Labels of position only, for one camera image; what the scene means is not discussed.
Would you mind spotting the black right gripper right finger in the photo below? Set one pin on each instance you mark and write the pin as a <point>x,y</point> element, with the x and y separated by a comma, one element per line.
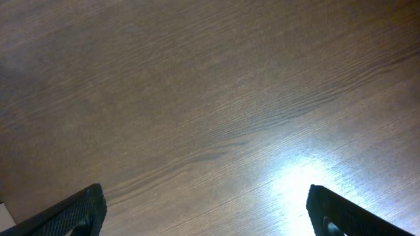
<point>331,214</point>

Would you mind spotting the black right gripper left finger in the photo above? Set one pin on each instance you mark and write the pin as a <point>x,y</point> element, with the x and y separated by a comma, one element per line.
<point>82,214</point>

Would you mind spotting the brown cardboard box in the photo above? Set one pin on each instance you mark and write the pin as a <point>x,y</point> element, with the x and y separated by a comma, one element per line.
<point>6,220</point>

